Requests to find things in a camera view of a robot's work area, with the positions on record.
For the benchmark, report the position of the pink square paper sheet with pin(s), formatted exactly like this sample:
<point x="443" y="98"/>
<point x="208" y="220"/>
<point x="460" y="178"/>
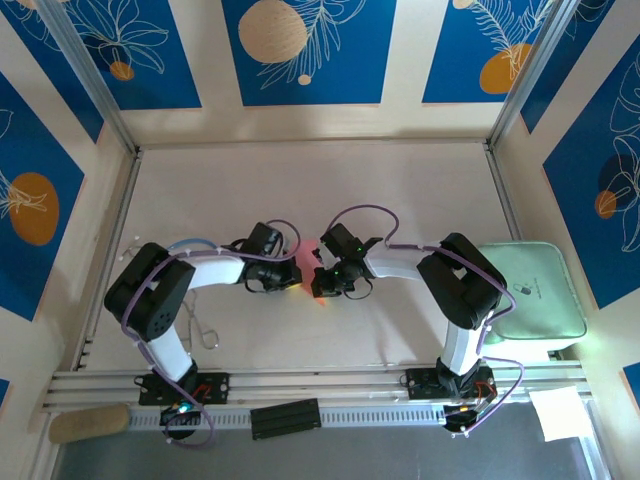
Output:
<point x="307" y="252"/>

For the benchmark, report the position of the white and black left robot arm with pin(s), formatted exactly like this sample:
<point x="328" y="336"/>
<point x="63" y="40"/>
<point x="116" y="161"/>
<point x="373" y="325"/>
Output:
<point x="150" y="295"/>

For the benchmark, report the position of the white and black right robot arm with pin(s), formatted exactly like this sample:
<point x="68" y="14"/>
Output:
<point x="462" y="285"/>

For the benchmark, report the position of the black slotted block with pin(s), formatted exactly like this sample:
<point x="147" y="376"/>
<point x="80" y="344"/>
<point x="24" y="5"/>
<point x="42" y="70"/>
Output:
<point x="285" y="419"/>

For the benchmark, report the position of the black controller board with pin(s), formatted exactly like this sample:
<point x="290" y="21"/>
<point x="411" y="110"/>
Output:
<point x="172" y="419"/>
<point x="457" y="420"/>

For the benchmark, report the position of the mint green zip case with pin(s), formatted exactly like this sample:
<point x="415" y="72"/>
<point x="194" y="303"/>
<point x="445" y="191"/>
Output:
<point x="540" y="300"/>

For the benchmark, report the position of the beige oval pad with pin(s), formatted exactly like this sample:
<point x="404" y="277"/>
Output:
<point x="87" y="424"/>

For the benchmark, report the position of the white paper note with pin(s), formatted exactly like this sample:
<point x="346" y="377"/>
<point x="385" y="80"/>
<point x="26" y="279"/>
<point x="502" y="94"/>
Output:
<point x="560" y="412"/>

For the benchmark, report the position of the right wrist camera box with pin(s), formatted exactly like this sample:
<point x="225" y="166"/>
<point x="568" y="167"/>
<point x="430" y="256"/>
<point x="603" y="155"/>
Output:
<point x="339" y="237"/>

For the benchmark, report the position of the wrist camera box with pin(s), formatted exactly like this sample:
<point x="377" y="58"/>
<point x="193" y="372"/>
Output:
<point x="262" y="237"/>
<point x="339" y="237"/>

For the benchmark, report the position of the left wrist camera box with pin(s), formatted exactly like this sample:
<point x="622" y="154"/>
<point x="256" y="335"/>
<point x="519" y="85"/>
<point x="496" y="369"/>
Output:
<point x="262" y="237"/>

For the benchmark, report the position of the long aluminium table rail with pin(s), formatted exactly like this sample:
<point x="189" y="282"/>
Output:
<point x="320" y="385"/>

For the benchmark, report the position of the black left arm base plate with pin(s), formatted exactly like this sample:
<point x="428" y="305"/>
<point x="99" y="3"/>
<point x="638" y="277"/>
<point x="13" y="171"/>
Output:
<point x="217" y="387"/>

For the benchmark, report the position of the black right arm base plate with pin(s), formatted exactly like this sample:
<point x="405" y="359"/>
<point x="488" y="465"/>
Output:
<point x="417" y="385"/>

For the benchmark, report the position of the aluminium side rail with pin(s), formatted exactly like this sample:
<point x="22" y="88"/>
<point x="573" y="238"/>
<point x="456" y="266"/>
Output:
<point x="502" y="195"/>
<point x="112" y="240"/>

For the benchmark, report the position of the blue floral wall poster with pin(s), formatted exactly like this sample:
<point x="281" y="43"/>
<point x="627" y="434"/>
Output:
<point x="150" y="55"/>
<point x="345" y="75"/>
<point x="580" y="30"/>
<point x="585" y="200"/>
<point x="460" y="50"/>
<point x="35" y="150"/>
<point x="62" y="75"/>

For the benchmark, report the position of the aluminium frame post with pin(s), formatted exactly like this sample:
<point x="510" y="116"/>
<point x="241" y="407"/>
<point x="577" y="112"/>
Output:
<point x="528" y="75"/>
<point x="91" y="75"/>

